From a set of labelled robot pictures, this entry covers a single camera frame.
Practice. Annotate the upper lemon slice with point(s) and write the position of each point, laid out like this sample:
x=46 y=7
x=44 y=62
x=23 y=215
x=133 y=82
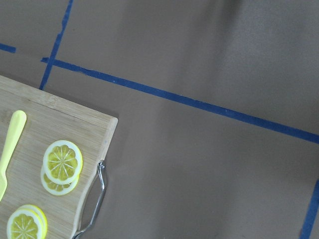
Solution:
x=62 y=162

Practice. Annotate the wooden cutting board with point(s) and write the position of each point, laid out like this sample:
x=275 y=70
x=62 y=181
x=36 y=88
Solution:
x=50 y=118

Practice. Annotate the lower stacked lemon slice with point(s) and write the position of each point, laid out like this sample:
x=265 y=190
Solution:
x=57 y=189

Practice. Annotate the yellow plastic knife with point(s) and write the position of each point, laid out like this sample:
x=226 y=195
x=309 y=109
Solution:
x=15 y=128

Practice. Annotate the front lemon slice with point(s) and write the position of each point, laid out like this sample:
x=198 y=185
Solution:
x=27 y=222

